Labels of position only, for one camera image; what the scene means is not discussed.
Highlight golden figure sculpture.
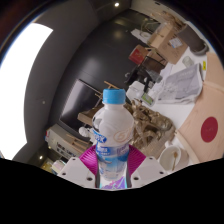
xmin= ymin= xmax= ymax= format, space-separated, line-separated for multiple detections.
xmin=77 ymin=99 xmax=177 ymax=159

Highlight white ceramic mug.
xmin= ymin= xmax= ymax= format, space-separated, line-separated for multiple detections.
xmin=158 ymin=139 xmax=190 ymax=173

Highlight black wall screen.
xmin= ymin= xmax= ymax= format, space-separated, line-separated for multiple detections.
xmin=59 ymin=78 xmax=104 ymax=134

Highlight white cabinet with pictures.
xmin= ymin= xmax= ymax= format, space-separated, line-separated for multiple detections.
xmin=44 ymin=124 xmax=79 ymax=159

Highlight brown cardboard box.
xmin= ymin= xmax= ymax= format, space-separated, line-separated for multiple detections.
xmin=148 ymin=23 xmax=189 ymax=65

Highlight wooden easel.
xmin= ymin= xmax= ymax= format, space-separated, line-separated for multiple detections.
xmin=64 ymin=133 xmax=93 ymax=153
xmin=94 ymin=80 xmax=120 ymax=108

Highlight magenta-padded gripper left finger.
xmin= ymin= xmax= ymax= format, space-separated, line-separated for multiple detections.
xmin=57 ymin=143 xmax=100 ymax=189

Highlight long white ceiling light panel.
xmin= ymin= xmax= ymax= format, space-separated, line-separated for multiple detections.
xmin=0 ymin=22 xmax=54 ymax=160

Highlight red box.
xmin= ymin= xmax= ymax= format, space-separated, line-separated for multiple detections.
xmin=128 ymin=44 xmax=149 ymax=65

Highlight white bottle with blue cap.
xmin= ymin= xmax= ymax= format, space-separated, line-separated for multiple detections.
xmin=92 ymin=88 xmax=135 ymax=183

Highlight white spray bottle green label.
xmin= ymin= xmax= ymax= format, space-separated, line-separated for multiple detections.
xmin=141 ymin=91 xmax=155 ymax=107

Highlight white plaster bust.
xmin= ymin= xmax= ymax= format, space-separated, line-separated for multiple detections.
xmin=78 ymin=125 xmax=96 ymax=141

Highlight dried plant in grey pot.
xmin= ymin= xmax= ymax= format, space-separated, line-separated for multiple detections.
xmin=185 ymin=23 xmax=210 ymax=56

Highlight white plaster figure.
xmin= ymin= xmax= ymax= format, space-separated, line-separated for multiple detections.
xmin=130 ymin=28 xmax=151 ymax=44

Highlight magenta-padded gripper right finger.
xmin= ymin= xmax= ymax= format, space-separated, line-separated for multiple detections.
xmin=125 ymin=144 xmax=168 ymax=190

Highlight round ceiling spotlights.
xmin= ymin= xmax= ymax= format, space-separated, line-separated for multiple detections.
xmin=38 ymin=1 xmax=120 ymax=160

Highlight flat round red coaster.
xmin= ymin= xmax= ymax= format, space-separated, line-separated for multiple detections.
xmin=200 ymin=116 xmax=219 ymax=143

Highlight small clear glass jar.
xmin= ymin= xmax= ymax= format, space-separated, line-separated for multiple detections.
xmin=182 ymin=55 xmax=195 ymax=68

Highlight folded grey newspaper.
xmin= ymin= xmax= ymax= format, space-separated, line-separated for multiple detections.
xmin=156 ymin=63 xmax=204 ymax=105

